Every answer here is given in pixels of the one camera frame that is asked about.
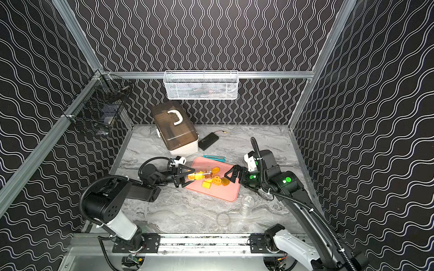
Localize square waffle cookie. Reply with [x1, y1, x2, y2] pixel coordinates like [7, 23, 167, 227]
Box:
[202, 181, 211, 189]

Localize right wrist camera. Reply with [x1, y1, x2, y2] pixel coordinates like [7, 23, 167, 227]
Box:
[244, 151, 258, 172]

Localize clear jar yellow cookies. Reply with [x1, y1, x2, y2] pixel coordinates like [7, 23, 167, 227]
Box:
[240, 195, 255, 217]

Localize black wire wall basket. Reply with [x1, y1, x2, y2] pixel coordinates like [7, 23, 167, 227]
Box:
[69, 73, 133, 137]

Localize white mesh wall basket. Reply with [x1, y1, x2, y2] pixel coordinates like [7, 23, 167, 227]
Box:
[163, 70, 240, 100]

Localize pretzel shaped cookie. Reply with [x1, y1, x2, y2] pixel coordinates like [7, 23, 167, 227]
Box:
[212, 176, 222, 186]

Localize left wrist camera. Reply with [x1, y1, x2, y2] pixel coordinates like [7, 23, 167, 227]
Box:
[170, 156, 186, 168]

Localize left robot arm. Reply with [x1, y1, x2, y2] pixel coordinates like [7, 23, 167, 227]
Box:
[79, 157, 196, 252]

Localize teal utility knife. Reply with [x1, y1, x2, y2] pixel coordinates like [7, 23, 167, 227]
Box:
[202, 155, 226, 163]

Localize clear jar dark cookies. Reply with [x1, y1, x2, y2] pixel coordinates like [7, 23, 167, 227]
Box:
[187, 171, 214, 182]

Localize yellow cookie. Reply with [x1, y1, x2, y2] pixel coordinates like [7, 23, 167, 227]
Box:
[211, 167, 220, 175]

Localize clear jar lid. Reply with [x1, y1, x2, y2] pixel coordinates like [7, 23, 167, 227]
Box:
[216, 213, 231, 228]

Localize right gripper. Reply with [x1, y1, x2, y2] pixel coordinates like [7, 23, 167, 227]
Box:
[224, 165, 268, 190]

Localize pink plastic tray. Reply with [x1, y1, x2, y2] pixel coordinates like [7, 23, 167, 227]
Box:
[186, 157, 240, 202]

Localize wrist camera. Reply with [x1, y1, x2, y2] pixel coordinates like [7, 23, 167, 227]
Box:
[170, 156, 186, 168]
[244, 151, 258, 172]

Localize black battery pack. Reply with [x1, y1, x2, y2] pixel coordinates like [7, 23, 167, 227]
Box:
[198, 132, 219, 151]

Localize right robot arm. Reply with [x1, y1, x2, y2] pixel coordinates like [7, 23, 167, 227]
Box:
[224, 137, 368, 271]

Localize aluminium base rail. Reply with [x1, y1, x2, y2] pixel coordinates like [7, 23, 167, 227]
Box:
[67, 233, 343, 256]

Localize white box brown lid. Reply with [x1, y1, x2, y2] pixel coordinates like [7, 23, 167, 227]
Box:
[151, 100, 198, 157]

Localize brown round cookie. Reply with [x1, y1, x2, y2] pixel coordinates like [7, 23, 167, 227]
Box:
[222, 177, 230, 186]

